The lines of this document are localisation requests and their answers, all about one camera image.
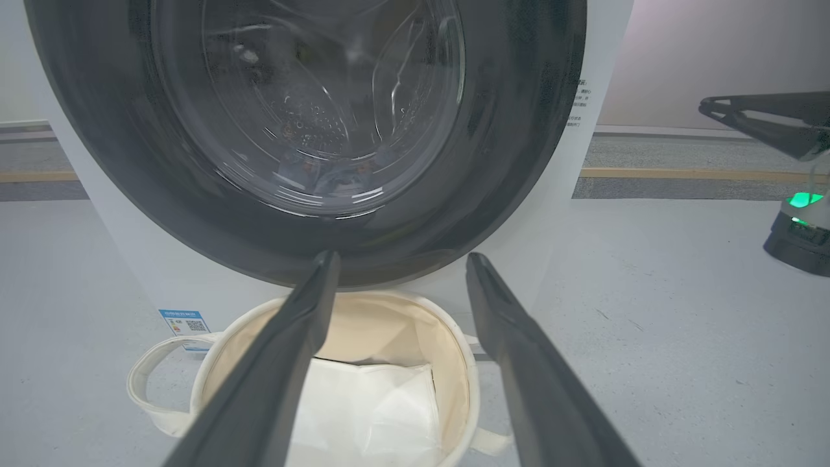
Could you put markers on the dark floor device green light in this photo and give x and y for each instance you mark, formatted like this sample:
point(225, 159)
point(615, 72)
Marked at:
point(801, 250)

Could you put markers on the blue energy label sticker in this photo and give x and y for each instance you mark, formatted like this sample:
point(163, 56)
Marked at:
point(186, 324)

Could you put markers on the cream canvas laundry basket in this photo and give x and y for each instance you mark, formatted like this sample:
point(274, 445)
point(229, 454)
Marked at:
point(389, 324)

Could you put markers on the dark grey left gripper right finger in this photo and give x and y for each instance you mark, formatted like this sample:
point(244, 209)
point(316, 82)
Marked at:
point(532, 389)

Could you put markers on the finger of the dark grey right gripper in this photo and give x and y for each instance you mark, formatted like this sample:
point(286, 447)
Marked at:
point(784, 137)
point(797, 105)

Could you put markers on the white front-load washing machine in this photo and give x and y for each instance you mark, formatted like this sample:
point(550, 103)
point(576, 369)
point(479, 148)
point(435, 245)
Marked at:
point(130, 259)

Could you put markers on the white bag inside basket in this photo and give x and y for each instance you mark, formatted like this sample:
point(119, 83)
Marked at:
point(376, 415)

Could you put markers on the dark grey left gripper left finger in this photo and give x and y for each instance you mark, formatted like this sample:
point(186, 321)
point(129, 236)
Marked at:
point(272, 376)

